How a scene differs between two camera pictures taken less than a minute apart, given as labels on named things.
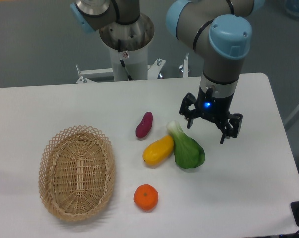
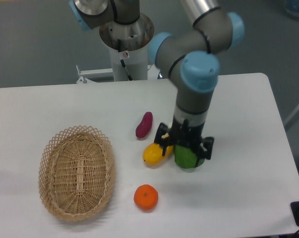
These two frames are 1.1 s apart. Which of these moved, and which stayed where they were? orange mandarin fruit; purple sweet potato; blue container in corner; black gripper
Moved: black gripper
Stayed: purple sweet potato; orange mandarin fruit; blue container in corner
